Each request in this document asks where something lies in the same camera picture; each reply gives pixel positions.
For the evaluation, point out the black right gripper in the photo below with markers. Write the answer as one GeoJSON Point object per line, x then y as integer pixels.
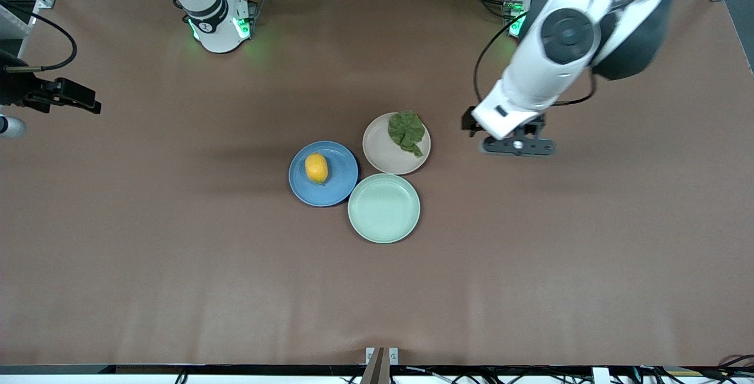
{"type": "Point", "coordinates": [13, 89]}

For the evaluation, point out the green lettuce leaf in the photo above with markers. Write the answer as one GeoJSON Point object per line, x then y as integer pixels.
{"type": "Point", "coordinates": [406, 131]}

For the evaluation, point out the yellow lemon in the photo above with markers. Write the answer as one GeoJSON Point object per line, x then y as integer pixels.
{"type": "Point", "coordinates": [317, 168]}

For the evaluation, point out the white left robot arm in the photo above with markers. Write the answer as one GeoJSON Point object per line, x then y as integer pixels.
{"type": "Point", "coordinates": [548, 72]}

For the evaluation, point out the beige plate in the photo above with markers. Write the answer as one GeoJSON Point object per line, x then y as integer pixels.
{"type": "Point", "coordinates": [383, 154]}

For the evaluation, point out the pale green plate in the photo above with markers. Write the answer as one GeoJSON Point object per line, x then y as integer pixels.
{"type": "Point", "coordinates": [383, 207]}

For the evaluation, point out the blue plate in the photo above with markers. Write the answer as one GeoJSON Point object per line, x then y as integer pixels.
{"type": "Point", "coordinates": [339, 189]}

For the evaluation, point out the silver mounting bracket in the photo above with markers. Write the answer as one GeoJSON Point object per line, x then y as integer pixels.
{"type": "Point", "coordinates": [394, 356]}

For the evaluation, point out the brown camera post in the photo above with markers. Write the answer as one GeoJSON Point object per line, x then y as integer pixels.
{"type": "Point", "coordinates": [377, 369]}

